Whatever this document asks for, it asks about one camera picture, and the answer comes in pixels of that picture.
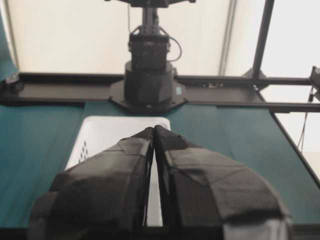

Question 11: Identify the black vertical frame post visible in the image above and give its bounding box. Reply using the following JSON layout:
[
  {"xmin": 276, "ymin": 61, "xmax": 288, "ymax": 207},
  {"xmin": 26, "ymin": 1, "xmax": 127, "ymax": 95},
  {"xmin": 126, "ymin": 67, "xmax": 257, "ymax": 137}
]
[{"xmin": 244, "ymin": 0, "xmax": 275, "ymax": 81}]

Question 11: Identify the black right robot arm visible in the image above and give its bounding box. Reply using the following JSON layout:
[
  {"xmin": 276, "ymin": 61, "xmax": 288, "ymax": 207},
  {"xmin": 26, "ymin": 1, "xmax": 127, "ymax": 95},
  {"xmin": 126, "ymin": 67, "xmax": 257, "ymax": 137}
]
[{"xmin": 109, "ymin": 0, "xmax": 187, "ymax": 113}]

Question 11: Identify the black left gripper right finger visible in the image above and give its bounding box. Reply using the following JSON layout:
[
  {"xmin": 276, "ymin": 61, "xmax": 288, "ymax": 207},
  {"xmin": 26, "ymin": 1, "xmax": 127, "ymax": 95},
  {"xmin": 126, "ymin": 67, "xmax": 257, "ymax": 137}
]
[{"xmin": 154, "ymin": 125, "xmax": 293, "ymax": 240}]

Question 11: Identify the black aluminium frame rail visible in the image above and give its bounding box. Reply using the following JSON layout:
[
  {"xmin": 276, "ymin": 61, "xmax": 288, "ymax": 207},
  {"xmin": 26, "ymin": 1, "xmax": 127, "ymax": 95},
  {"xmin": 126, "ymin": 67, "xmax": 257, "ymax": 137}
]
[{"xmin": 0, "ymin": 72, "xmax": 320, "ymax": 113}]

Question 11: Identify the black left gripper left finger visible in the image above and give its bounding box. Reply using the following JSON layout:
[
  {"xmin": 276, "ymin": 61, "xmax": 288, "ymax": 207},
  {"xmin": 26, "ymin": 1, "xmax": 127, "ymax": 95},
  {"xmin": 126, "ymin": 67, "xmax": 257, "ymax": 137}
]
[{"xmin": 27, "ymin": 127, "xmax": 153, "ymax": 240}]

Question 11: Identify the black clamp on rail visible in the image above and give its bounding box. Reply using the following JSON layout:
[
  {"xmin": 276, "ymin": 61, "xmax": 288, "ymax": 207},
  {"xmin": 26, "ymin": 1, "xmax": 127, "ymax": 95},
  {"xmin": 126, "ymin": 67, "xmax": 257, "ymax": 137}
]
[{"xmin": 0, "ymin": 72, "xmax": 25, "ymax": 93}]

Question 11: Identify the white perforated plastic basket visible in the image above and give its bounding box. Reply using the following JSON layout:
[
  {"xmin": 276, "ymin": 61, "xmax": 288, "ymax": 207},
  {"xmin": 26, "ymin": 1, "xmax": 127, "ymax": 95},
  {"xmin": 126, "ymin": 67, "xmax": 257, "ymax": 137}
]
[{"xmin": 65, "ymin": 115, "xmax": 171, "ymax": 227}]

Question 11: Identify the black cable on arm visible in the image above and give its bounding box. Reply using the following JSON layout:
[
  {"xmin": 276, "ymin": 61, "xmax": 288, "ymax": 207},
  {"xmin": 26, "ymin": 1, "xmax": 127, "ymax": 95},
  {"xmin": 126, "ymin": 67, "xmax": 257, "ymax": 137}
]
[{"xmin": 168, "ymin": 36, "xmax": 182, "ymax": 62}]

